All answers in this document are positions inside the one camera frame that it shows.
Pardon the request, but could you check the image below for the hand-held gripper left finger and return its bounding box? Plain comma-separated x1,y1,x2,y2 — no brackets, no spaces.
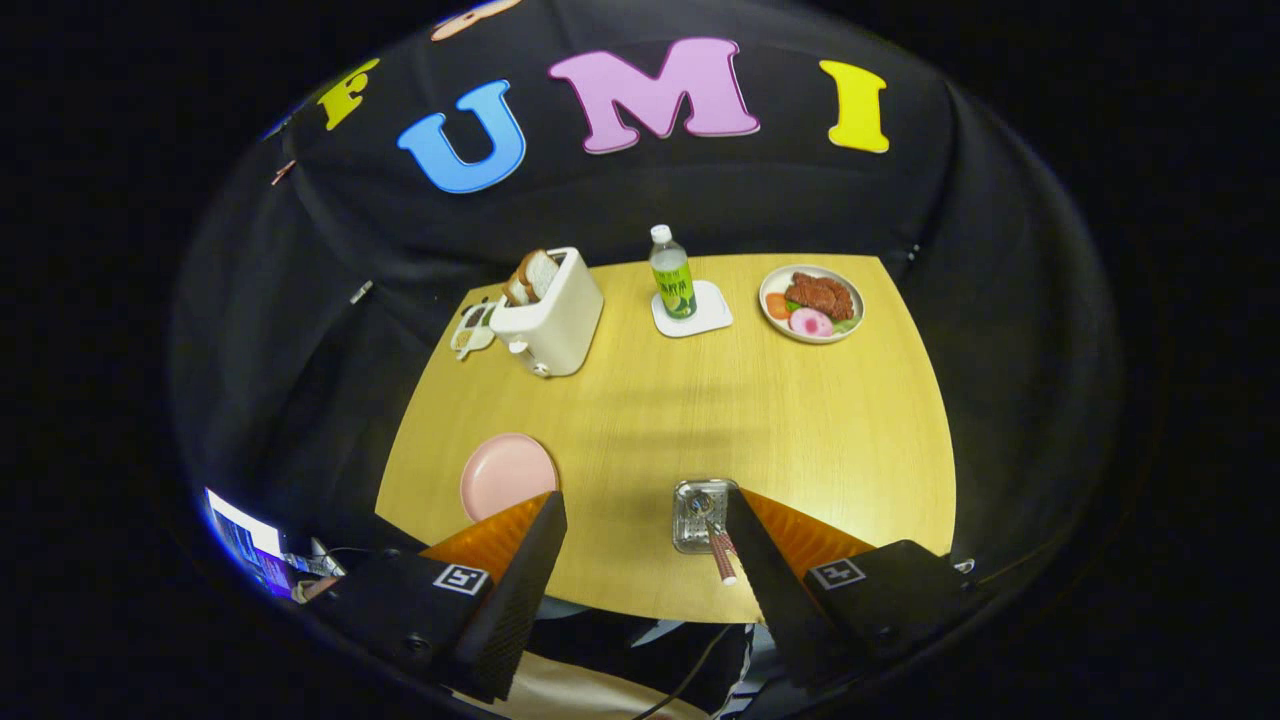
300,490,568,704

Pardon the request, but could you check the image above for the green label drink bottle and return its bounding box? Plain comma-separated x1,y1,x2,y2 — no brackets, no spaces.
649,224,698,320

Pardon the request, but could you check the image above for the black cable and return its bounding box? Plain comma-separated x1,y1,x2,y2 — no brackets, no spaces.
630,625,736,720

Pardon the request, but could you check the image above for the white plate with food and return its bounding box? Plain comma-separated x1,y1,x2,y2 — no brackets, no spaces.
758,264,866,345

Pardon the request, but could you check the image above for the laptop screen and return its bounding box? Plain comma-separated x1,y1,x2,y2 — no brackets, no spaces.
205,487,301,601

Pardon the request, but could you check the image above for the pink plate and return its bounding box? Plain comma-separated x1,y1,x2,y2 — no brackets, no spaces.
460,432,559,524

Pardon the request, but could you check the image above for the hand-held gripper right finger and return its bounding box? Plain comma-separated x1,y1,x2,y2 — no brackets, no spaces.
725,488,991,691

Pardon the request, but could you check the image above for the white toaster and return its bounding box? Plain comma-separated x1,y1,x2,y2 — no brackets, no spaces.
488,246,605,379

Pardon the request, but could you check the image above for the white coaster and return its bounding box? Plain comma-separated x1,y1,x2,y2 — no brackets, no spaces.
651,280,734,339

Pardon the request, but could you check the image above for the spoon with checkered handle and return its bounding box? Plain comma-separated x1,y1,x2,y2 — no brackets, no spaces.
685,490,736,583

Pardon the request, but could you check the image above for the brown meat piece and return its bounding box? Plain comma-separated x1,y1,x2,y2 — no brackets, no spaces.
785,272,855,321

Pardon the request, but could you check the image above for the metal wire drainer basket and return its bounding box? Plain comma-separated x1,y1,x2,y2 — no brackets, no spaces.
672,478,741,555

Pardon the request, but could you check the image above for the white divided condiment dish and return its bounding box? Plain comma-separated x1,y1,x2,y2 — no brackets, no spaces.
450,297,501,361

